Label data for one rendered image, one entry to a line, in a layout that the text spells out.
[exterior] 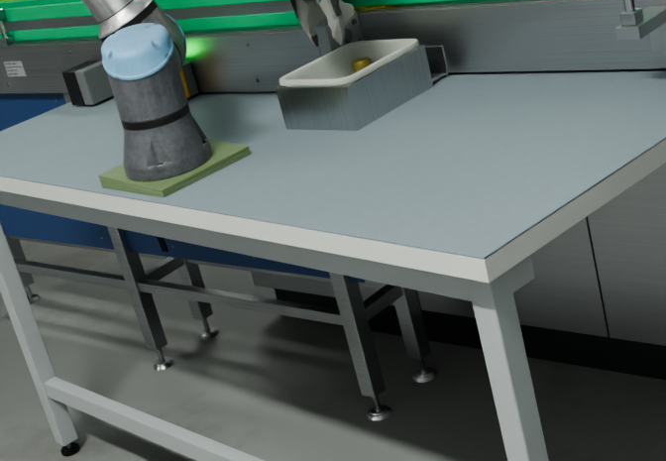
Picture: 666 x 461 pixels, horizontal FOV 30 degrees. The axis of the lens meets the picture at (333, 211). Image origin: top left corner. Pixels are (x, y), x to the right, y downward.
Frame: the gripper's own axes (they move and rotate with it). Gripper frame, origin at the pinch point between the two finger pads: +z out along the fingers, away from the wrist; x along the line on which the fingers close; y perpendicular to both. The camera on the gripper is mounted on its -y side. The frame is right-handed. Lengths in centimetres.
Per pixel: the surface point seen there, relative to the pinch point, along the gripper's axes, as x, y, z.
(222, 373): 78, 17, 89
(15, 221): 145, 16, 51
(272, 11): 24.8, 13.8, -2.2
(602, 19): -42.7, 19.8, 4.8
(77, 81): 81, 5, 8
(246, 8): 31.8, 13.9, -3.2
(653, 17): -55, 13, 3
